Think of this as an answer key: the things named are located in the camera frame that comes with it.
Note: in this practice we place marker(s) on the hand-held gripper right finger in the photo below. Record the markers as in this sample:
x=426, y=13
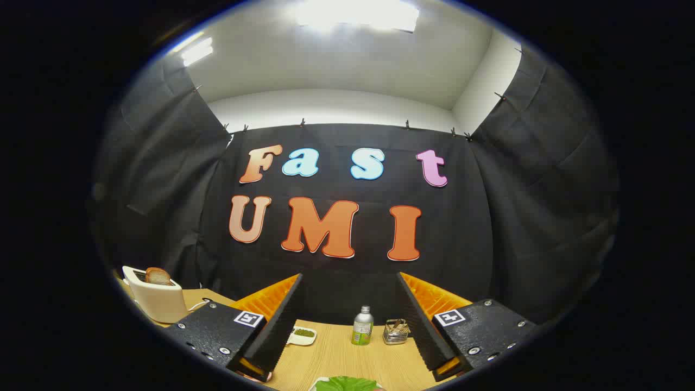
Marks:
x=423, y=326

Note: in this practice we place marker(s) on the cream white toaster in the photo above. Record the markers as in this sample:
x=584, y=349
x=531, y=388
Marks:
x=157, y=304

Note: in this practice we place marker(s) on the white divided dish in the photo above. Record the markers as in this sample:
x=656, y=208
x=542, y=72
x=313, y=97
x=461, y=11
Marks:
x=296, y=340

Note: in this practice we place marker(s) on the pile of green beans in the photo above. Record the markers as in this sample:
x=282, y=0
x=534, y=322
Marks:
x=304, y=332

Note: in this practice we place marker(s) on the green lettuce leaf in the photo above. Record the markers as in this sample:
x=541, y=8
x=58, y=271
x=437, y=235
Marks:
x=347, y=384

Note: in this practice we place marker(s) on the ceiling light panel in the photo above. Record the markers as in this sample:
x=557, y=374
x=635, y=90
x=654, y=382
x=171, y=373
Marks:
x=358, y=13
x=195, y=51

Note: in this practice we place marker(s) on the silver bottle with green label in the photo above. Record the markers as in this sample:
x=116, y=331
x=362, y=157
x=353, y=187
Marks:
x=362, y=328

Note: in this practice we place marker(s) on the black backdrop cloth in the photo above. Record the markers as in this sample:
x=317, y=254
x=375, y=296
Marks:
x=478, y=228

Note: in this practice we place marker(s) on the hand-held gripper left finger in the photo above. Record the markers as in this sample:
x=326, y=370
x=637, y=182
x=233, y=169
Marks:
x=279, y=326

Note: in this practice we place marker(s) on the toasted bread slice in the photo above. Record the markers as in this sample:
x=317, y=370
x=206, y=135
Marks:
x=157, y=277

